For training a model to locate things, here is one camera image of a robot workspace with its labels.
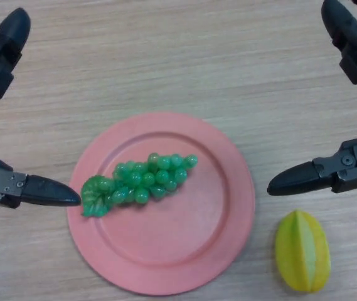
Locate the pink round plate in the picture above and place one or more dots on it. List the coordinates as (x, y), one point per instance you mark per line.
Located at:
(178, 232)

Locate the yellow green starfruit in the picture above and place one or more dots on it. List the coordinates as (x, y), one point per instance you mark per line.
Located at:
(303, 251)

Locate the green grapes bunch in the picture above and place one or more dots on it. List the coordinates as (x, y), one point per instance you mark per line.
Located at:
(143, 182)

